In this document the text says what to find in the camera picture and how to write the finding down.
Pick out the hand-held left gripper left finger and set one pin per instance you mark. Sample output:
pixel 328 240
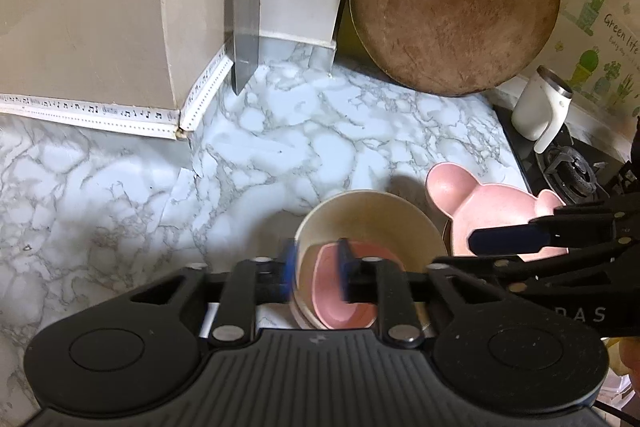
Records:
pixel 290 272

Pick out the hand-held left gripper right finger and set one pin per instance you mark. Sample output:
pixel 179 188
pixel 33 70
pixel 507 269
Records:
pixel 344 267

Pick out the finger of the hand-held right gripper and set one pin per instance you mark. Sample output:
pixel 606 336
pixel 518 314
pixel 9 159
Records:
pixel 505 241
pixel 550 269

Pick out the small pink heart-shaped dish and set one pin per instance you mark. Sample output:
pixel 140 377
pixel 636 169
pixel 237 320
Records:
pixel 320 287

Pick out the pink bear-shaped plate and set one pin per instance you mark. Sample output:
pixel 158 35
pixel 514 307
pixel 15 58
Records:
pixel 480 207

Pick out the cream bowl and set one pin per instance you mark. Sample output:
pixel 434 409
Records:
pixel 375 217

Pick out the person's right hand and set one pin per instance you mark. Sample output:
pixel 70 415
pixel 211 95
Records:
pixel 631 357

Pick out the black glass gas stove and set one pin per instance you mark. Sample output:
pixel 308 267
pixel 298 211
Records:
pixel 522 157

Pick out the white mug with steel rim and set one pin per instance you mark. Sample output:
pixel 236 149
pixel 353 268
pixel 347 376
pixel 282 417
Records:
pixel 530 112

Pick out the round wooden cutting board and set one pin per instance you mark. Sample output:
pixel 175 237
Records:
pixel 450 2

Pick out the music note trim tape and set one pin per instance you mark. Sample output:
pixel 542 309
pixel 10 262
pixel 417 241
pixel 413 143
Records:
pixel 100 112

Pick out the cactus wall sticker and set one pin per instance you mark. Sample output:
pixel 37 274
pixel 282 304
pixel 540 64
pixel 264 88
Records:
pixel 595 57

